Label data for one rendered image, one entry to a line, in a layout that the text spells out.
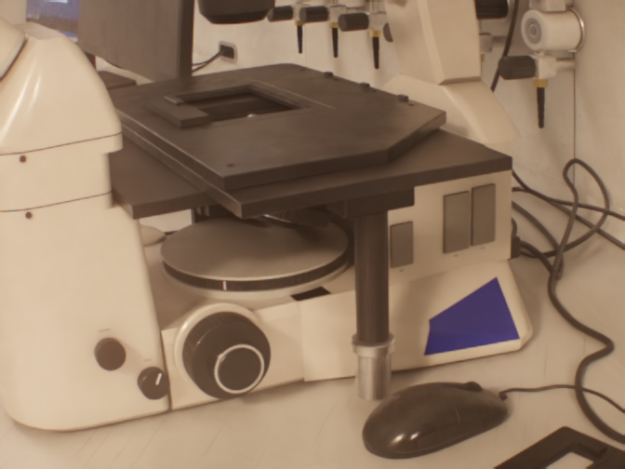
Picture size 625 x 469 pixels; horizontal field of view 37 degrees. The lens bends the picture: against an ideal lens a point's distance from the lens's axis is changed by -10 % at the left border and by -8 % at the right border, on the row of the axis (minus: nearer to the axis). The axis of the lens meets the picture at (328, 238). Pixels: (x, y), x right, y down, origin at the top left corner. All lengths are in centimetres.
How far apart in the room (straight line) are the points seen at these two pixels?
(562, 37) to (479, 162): 56
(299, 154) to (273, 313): 15
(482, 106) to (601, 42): 41
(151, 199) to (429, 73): 31
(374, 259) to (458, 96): 21
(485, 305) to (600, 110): 48
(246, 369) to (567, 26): 68
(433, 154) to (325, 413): 21
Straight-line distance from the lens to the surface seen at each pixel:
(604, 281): 101
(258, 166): 65
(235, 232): 88
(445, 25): 86
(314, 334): 78
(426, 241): 81
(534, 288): 99
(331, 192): 63
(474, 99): 86
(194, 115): 78
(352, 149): 68
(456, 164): 68
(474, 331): 82
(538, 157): 137
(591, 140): 127
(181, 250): 85
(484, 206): 83
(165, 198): 67
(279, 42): 207
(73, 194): 68
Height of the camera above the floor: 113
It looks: 20 degrees down
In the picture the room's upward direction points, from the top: 2 degrees counter-clockwise
